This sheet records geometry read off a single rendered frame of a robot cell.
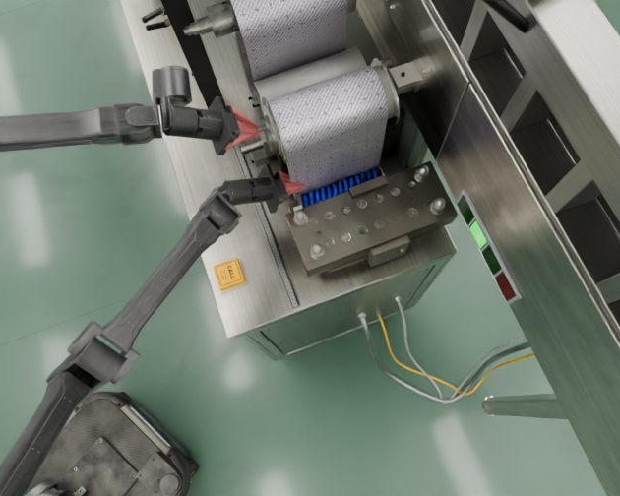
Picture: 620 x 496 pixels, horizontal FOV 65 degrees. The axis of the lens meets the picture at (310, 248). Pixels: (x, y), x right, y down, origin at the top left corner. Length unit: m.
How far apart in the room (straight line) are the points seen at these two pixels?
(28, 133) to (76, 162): 1.80
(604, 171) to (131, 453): 1.82
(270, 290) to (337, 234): 0.25
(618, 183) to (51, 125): 0.88
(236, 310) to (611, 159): 0.94
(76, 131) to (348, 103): 0.52
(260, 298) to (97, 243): 1.38
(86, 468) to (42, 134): 1.43
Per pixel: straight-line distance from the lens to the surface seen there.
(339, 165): 1.20
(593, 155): 0.73
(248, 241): 1.37
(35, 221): 2.76
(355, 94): 1.06
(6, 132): 1.02
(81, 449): 2.17
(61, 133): 0.99
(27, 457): 0.95
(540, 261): 0.93
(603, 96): 0.71
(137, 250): 2.48
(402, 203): 1.26
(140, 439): 2.08
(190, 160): 1.51
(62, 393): 1.02
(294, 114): 1.04
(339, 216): 1.24
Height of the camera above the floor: 2.18
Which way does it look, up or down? 72 degrees down
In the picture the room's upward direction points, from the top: 10 degrees counter-clockwise
